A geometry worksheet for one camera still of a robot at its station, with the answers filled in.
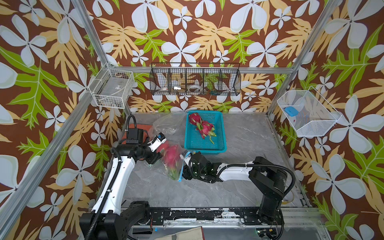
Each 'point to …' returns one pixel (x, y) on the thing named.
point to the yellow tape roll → (288, 198)
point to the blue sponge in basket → (291, 111)
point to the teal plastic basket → (194, 141)
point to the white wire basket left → (111, 88)
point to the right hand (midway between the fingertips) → (179, 169)
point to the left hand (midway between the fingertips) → (157, 149)
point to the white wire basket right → (315, 117)
